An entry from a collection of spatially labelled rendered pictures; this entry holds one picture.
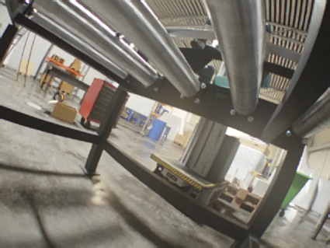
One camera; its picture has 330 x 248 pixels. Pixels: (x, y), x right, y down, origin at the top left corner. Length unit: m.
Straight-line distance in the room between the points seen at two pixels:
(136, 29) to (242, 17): 0.28
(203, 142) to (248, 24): 1.47
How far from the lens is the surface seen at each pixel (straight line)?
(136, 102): 5.51
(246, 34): 0.28
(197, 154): 1.64
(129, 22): 0.42
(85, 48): 0.97
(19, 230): 0.74
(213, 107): 0.77
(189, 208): 0.77
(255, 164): 3.88
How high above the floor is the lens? 0.60
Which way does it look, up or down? 2 degrees up
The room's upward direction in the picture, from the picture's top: 25 degrees clockwise
